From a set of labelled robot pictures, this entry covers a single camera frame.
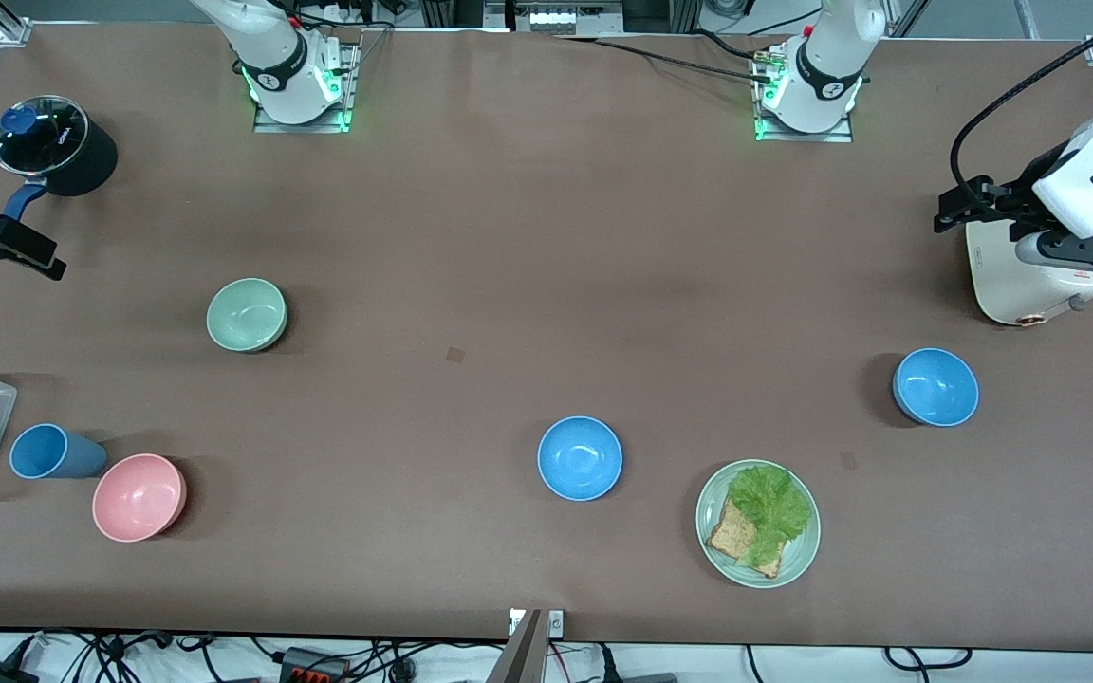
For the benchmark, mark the blue cup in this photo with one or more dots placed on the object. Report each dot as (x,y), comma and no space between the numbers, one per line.
(58,453)

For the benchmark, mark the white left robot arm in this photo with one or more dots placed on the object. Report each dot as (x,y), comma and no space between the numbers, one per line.
(826,66)

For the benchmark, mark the white table bracket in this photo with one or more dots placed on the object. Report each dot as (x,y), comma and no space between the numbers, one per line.
(556,623)

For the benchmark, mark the glass lid with blue knob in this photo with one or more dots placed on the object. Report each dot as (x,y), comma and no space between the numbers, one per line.
(39,138)

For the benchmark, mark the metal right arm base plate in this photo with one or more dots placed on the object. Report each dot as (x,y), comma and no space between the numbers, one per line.
(347,95)

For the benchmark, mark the green bowl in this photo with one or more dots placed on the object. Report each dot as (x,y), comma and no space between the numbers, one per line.
(245,315)

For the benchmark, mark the white toaster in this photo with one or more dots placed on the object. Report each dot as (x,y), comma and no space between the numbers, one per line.
(1007,285)

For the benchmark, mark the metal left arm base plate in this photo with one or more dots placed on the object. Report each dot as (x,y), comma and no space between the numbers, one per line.
(841,136)

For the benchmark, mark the grey metal stand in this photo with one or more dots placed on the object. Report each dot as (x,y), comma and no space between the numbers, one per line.
(520,655)

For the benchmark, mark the blue bowl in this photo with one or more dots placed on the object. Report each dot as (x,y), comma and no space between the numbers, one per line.
(935,387)
(580,458)

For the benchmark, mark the pink bowl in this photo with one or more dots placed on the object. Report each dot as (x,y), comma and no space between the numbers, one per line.
(137,498)

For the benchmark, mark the brown bread slice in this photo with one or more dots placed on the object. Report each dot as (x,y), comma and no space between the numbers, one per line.
(727,536)

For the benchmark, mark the black adapter with red plugs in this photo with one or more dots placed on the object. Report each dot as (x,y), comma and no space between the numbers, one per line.
(314,666)

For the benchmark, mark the green plate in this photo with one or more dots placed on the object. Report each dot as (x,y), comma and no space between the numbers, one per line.
(798,560)

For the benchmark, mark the white power strip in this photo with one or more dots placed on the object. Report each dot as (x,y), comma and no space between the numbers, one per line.
(561,17)

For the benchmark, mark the green lettuce leaf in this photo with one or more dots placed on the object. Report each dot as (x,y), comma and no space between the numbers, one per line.
(772,503)

